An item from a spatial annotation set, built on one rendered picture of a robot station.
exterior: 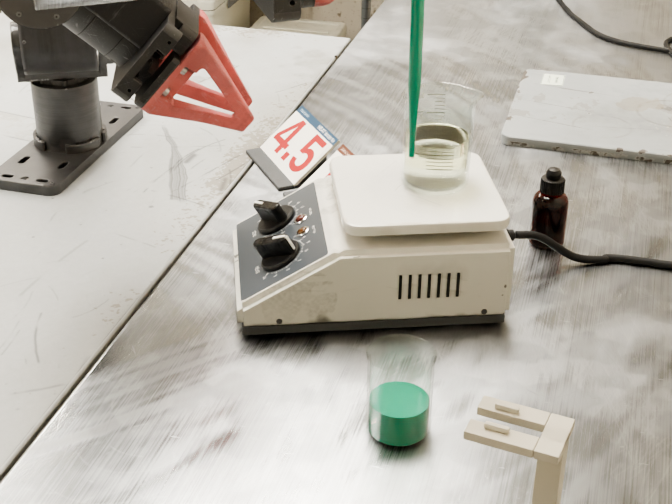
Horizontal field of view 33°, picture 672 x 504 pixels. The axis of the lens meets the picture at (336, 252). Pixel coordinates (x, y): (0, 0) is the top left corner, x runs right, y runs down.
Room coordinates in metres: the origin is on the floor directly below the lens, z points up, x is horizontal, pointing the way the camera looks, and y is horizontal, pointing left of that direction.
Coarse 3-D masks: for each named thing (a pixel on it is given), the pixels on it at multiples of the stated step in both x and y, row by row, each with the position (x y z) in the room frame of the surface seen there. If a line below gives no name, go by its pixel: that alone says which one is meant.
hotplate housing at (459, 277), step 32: (320, 192) 0.79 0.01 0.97; (352, 256) 0.70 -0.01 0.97; (384, 256) 0.70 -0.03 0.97; (416, 256) 0.70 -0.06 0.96; (448, 256) 0.70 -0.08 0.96; (480, 256) 0.70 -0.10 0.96; (512, 256) 0.71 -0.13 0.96; (288, 288) 0.69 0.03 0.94; (320, 288) 0.69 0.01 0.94; (352, 288) 0.69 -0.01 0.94; (384, 288) 0.70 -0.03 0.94; (416, 288) 0.70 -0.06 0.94; (448, 288) 0.70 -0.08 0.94; (480, 288) 0.70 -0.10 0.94; (256, 320) 0.69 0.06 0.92; (288, 320) 0.69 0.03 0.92; (320, 320) 0.69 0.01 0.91; (352, 320) 0.69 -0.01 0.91; (384, 320) 0.70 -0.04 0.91; (416, 320) 0.70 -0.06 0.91; (448, 320) 0.70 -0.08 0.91; (480, 320) 0.71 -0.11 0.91
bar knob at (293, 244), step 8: (256, 240) 0.73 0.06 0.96; (264, 240) 0.73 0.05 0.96; (272, 240) 0.72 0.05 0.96; (280, 240) 0.71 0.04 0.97; (288, 240) 0.72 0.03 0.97; (256, 248) 0.73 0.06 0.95; (264, 248) 0.72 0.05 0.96; (272, 248) 0.72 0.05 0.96; (280, 248) 0.72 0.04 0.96; (288, 248) 0.71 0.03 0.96; (296, 248) 0.72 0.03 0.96; (264, 256) 0.73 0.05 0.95; (272, 256) 0.72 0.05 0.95; (280, 256) 0.72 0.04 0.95; (288, 256) 0.71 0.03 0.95; (264, 264) 0.72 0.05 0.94; (272, 264) 0.71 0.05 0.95; (280, 264) 0.71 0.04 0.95
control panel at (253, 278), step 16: (304, 192) 0.80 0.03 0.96; (304, 208) 0.78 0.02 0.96; (240, 224) 0.80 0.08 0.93; (256, 224) 0.79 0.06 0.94; (288, 224) 0.77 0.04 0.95; (304, 224) 0.75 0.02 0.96; (320, 224) 0.74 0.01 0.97; (240, 240) 0.78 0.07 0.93; (304, 240) 0.73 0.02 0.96; (320, 240) 0.72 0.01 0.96; (240, 256) 0.75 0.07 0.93; (256, 256) 0.74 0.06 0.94; (304, 256) 0.71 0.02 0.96; (320, 256) 0.70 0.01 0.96; (240, 272) 0.73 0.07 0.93; (256, 272) 0.72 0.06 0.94; (272, 272) 0.71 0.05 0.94; (288, 272) 0.70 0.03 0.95; (240, 288) 0.71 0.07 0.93; (256, 288) 0.70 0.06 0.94
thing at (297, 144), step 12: (288, 120) 1.03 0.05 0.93; (300, 120) 1.01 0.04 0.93; (276, 132) 1.02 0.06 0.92; (288, 132) 1.01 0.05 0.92; (300, 132) 1.00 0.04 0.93; (312, 132) 0.99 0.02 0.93; (276, 144) 1.00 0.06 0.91; (288, 144) 0.99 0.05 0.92; (300, 144) 0.98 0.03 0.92; (312, 144) 0.97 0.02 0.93; (324, 144) 0.96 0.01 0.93; (288, 156) 0.98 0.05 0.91; (300, 156) 0.96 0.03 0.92; (312, 156) 0.95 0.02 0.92; (288, 168) 0.96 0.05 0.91; (300, 168) 0.95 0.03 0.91
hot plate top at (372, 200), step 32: (352, 160) 0.81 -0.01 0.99; (384, 160) 0.81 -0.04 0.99; (480, 160) 0.81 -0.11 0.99; (352, 192) 0.75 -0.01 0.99; (384, 192) 0.75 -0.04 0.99; (416, 192) 0.75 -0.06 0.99; (480, 192) 0.75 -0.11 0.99; (352, 224) 0.70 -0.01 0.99; (384, 224) 0.70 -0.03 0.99; (416, 224) 0.70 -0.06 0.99; (448, 224) 0.71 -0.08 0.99; (480, 224) 0.71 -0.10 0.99
